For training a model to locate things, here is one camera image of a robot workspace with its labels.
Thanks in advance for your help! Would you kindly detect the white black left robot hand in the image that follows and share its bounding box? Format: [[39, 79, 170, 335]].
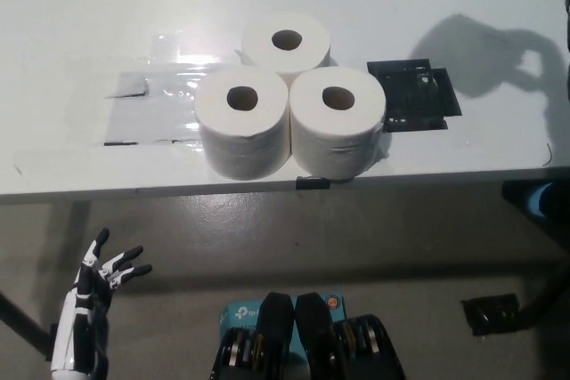
[[51, 227, 153, 376]]

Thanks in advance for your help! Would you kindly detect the smooth white toilet paper roll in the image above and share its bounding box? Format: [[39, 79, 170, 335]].
[[193, 68, 289, 182], [241, 12, 333, 78], [288, 67, 387, 178]]

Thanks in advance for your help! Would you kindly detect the black table leg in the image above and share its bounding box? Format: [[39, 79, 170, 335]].
[[0, 289, 53, 352], [523, 259, 570, 332]]

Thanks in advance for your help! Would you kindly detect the teal tp-link box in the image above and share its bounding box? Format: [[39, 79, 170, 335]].
[[220, 293, 347, 368]]

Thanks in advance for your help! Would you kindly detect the black tape square marker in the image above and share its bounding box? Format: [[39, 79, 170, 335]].
[[366, 57, 463, 133]]

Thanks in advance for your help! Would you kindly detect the clear plastic sheet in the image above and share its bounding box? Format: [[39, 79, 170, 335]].
[[93, 32, 248, 148]]

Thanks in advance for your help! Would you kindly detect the black object with blue cap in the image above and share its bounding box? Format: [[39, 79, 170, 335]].
[[501, 181, 570, 221]]

